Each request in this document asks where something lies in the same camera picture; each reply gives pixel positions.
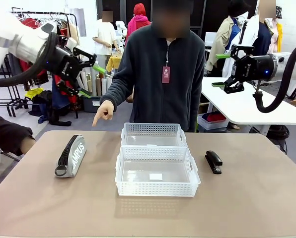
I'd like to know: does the white background table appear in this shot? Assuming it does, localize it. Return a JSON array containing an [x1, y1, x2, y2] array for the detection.
[[201, 76, 296, 126]]

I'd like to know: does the person's right forearm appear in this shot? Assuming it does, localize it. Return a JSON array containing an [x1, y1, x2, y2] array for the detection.
[[99, 74, 136, 110]]

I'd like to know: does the person in white t-shirt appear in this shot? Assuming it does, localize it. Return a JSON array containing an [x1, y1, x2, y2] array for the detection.
[[92, 11, 118, 72]]

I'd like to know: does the person in beige coat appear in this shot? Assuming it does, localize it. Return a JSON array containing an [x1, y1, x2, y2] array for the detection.
[[205, 0, 241, 75]]

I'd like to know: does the yellow hanging garment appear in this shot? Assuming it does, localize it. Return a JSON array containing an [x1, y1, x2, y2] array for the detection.
[[276, 22, 284, 53]]

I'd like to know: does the yellow crumpled garment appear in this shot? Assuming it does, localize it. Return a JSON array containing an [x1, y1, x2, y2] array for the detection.
[[25, 88, 44, 100]]

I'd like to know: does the white humanoid robot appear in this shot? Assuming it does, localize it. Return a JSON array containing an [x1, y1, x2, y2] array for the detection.
[[115, 20, 127, 53]]

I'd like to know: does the gray CAMPUS pencil case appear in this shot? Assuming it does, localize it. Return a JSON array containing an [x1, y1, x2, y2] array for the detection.
[[54, 134, 87, 179]]

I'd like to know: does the red hanging garment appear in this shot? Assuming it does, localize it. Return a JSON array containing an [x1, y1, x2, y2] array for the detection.
[[21, 17, 43, 30]]

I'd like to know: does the black bag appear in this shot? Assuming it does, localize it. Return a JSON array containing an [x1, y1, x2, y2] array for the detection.
[[266, 125, 290, 147]]

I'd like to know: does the yellow patterned cloth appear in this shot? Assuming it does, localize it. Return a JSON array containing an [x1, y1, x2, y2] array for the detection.
[[106, 54, 124, 73]]

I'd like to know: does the person in white jacket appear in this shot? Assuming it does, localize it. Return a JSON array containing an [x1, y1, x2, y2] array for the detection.
[[227, 0, 284, 75]]

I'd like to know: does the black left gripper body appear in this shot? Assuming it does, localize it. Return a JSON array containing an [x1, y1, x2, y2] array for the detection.
[[45, 46, 82, 82]]

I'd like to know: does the person in red hijab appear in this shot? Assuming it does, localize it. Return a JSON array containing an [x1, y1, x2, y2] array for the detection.
[[127, 2, 151, 47]]

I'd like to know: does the black stapler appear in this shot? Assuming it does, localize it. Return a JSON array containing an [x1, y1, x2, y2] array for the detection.
[[204, 150, 223, 175]]

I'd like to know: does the person in dark fleece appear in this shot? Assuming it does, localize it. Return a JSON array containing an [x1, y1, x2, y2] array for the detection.
[[99, 0, 206, 133]]

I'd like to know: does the maroon name badge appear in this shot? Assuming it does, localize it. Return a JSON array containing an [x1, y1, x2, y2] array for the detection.
[[162, 65, 170, 84]]

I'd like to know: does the gray storage bin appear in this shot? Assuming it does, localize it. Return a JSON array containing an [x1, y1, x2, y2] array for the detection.
[[82, 95, 103, 114]]

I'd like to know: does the white perforated plastic basket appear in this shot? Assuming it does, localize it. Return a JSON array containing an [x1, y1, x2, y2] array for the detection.
[[120, 122, 188, 149], [115, 145, 201, 198]]

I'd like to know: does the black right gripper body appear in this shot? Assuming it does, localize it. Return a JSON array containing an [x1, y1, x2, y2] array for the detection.
[[234, 54, 278, 82]]

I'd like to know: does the clear box with red contents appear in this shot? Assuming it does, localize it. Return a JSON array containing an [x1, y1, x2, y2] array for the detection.
[[197, 111, 229, 131]]

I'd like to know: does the beige hanging garment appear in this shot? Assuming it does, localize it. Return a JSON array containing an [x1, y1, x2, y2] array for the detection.
[[62, 21, 80, 47]]

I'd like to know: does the seated person in black shorts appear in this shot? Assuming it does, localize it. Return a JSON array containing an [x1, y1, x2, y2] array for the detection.
[[0, 89, 36, 157]]

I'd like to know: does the black arm hose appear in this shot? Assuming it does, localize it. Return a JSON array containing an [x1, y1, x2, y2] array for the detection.
[[0, 32, 59, 88], [252, 37, 296, 114]]

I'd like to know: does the black right arm hose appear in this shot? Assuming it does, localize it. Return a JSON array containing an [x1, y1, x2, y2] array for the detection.
[[252, 37, 296, 114]]

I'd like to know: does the black left arm hose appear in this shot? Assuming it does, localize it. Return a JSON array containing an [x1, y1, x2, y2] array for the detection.
[[0, 32, 59, 88]]

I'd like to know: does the person's right hand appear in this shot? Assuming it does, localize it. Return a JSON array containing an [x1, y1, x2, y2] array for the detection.
[[91, 101, 115, 127]]

